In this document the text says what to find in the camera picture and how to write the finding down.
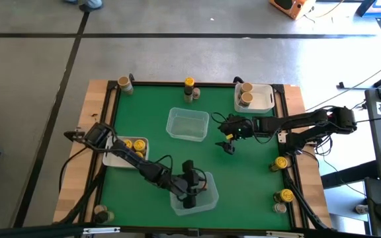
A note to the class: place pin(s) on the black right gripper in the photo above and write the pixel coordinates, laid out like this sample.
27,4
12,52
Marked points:
243,127

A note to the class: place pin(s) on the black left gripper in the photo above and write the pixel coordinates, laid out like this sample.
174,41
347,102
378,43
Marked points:
192,183

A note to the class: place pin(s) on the clear plastic bin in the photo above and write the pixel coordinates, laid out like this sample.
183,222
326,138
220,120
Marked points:
187,127
210,205

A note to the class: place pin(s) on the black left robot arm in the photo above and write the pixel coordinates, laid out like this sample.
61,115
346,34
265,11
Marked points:
144,168

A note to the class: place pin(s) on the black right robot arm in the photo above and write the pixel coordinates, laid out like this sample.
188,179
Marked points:
296,122

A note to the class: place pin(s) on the green table mat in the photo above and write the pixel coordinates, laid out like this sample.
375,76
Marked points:
250,185

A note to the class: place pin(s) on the white plastic bin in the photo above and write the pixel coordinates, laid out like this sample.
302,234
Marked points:
112,160
263,102

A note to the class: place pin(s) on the small glass spice jar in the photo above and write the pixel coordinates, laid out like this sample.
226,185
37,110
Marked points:
196,93
279,208
100,209

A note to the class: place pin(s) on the dark green spice jar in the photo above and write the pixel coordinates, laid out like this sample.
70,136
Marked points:
105,217

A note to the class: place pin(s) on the black floor beam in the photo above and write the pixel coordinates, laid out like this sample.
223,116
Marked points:
349,173

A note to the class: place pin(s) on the black floor stand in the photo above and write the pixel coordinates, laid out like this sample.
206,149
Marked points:
359,87

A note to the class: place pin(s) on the small white object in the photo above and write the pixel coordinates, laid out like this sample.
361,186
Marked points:
362,209

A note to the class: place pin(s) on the orange box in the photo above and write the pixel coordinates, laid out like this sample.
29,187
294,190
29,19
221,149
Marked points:
291,7

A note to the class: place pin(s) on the person's shoe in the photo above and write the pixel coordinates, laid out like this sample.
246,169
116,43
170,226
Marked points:
88,4

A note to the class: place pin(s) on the black table-level camera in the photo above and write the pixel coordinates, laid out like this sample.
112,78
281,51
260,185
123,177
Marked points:
193,232

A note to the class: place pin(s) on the black table frame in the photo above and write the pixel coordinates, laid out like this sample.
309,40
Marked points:
177,83

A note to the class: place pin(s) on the silver metal bracket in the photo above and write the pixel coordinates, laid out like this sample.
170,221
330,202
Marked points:
101,230
284,234

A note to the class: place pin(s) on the blue black equipment frame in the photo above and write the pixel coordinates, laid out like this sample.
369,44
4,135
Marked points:
375,8

